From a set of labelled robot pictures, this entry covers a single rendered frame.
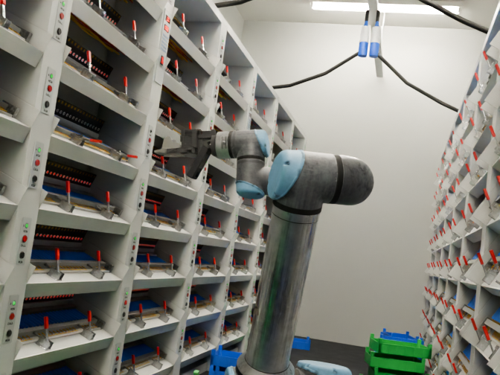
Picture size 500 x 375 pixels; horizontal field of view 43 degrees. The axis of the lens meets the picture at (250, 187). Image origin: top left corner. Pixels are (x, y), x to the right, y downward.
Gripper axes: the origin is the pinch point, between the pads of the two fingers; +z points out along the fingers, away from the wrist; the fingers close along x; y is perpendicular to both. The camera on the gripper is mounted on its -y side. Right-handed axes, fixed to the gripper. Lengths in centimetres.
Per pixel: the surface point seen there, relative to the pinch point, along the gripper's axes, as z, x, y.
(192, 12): 14, -74, 82
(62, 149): 15.7, 35.4, -4.4
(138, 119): 13.1, -11.5, 15.4
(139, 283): 21, -34, -43
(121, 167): 15.2, -3.4, -3.4
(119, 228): 18.2, -9.2, -23.7
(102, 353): 27, -17, -68
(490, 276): -102, 0, -40
